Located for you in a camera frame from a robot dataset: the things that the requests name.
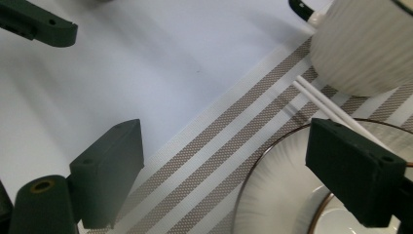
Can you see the white plate with dark rim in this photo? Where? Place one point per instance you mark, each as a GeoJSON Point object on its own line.
{"type": "Point", "coordinates": [279, 195]}

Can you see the white bowl with dark rim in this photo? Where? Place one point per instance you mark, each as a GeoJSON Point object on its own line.
{"type": "Point", "coordinates": [337, 221]}

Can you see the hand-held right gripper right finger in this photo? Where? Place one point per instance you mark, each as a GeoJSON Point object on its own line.
{"type": "Point", "coordinates": [354, 172]}

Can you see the white table mat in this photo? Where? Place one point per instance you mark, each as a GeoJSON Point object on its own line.
{"type": "Point", "coordinates": [146, 65]}

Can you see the striped grey placemat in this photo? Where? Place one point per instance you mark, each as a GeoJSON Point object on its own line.
{"type": "Point", "coordinates": [214, 162]}

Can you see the white chopstick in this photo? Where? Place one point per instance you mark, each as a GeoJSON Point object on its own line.
{"type": "Point", "coordinates": [319, 96]}
{"type": "Point", "coordinates": [311, 97]}

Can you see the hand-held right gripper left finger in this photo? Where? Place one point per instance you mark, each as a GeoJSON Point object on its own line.
{"type": "Point", "coordinates": [107, 172]}

